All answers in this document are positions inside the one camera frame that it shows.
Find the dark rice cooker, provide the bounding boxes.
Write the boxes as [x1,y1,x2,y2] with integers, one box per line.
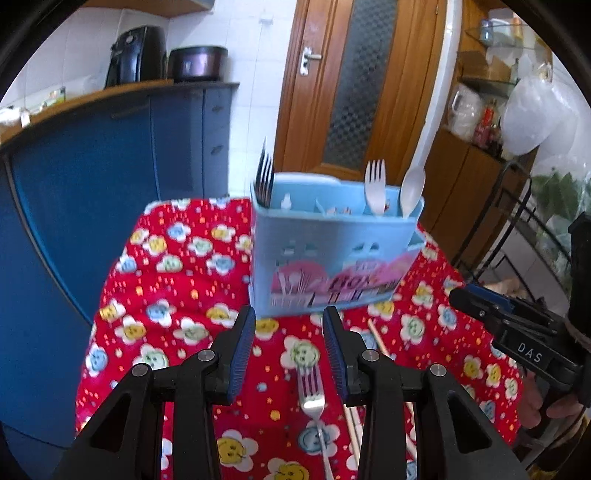
[167,45,229,84]

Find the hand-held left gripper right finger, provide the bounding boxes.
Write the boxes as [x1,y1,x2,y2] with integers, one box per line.
[322,305,529,480]

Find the black wire rack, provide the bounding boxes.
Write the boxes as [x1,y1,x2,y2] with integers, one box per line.
[462,159,591,296]

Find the glass shelf with jars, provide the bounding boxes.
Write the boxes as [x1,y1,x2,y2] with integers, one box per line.
[464,18,555,52]

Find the white plastic fork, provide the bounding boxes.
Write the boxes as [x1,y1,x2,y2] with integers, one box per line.
[365,159,386,216]

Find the blue base cabinets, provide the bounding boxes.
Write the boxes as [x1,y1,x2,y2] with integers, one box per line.
[0,85,236,448]

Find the red bottles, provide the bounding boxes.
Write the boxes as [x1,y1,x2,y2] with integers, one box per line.
[473,104,504,148]

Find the wooden shelf unit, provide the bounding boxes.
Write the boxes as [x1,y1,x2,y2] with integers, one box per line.
[422,0,555,273]

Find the wood and white chopstick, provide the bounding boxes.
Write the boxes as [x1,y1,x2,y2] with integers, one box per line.
[344,405,365,468]
[368,318,417,462]

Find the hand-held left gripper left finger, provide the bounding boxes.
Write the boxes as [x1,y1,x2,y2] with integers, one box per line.
[53,305,257,480]

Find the green leafy vegetables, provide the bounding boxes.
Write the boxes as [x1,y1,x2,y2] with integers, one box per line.
[531,171,591,245]

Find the wooden door with glass pane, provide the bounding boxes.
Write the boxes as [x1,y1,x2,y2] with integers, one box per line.
[274,0,448,185]

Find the white plastic spoon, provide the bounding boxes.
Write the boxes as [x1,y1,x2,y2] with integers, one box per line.
[399,166,426,219]

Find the white plastic bag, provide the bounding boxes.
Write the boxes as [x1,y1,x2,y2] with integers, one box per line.
[501,74,583,158]

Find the kitchen countertop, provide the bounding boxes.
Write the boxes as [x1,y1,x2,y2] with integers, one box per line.
[0,78,241,145]

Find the black air fryer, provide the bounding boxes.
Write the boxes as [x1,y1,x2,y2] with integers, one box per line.
[104,25,168,88]

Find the metal door handle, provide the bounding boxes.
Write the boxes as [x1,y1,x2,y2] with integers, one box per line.
[299,46,322,77]

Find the person's right hand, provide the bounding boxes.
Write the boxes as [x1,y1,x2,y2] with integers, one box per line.
[519,369,591,446]

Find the metal fork with engraved handle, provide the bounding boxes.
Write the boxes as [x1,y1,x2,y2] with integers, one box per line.
[255,136,273,206]

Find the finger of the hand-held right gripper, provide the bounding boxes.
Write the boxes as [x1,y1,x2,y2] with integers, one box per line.
[449,284,515,333]

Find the red flower-print tablecloth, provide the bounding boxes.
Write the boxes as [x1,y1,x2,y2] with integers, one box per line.
[76,196,527,480]

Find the clear plastic bag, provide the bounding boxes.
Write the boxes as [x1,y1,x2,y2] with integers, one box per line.
[445,83,483,141]

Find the light blue plastic utensil box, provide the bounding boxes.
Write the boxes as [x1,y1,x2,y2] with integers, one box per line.
[249,172,428,319]

